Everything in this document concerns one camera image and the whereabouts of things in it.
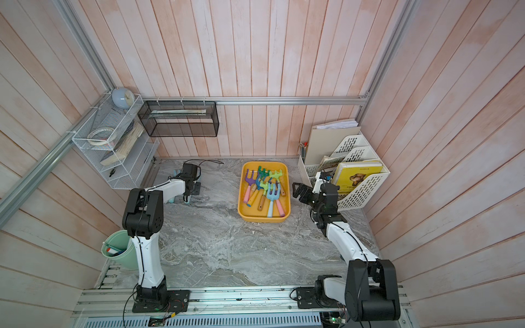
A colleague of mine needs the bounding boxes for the yellow plastic storage box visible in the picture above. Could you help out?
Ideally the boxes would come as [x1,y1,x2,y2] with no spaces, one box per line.
[237,161,291,223]

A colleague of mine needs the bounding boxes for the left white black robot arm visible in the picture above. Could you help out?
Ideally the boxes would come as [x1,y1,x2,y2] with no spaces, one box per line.
[122,163,200,314]

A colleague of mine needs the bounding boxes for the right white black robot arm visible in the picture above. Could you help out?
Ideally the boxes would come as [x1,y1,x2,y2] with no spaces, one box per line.
[293,182,401,322]

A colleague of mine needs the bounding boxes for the dark green hand rake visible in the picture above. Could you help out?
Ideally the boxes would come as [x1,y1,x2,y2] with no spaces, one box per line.
[258,166,271,180]

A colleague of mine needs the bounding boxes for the yellow picture book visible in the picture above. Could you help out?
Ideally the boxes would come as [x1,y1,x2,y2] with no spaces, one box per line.
[332,161,383,194]

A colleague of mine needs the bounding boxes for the white desk file organizer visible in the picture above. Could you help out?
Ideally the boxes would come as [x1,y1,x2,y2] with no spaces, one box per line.
[298,133,390,210]

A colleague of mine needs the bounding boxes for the beige folder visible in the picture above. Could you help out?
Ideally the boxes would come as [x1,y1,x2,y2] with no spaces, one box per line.
[305,127,361,165]

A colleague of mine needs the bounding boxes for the white tape roll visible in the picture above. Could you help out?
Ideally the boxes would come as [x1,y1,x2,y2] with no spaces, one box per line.
[87,127,116,146]

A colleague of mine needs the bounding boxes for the grey round clock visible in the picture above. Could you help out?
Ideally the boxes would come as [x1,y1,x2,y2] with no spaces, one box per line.
[112,87,135,110]

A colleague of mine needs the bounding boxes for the green plastic cup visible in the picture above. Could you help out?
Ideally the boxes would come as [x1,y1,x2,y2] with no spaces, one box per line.
[101,230,138,270]

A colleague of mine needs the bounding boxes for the purple hand rake pink handle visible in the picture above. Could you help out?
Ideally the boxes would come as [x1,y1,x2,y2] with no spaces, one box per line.
[275,192,285,217]

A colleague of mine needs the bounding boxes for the green hand rake wooden handle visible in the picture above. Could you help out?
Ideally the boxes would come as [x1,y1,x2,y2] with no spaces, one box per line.
[258,180,269,211]

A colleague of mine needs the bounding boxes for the black mesh wall basket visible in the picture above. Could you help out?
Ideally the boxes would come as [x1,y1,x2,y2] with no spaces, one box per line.
[138,100,220,137]

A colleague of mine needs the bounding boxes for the white wire wall shelf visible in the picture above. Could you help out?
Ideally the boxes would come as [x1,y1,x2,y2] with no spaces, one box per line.
[72,94,159,190]

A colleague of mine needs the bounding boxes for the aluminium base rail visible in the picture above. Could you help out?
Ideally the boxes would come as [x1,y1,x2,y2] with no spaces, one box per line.
[68,286,418,327]

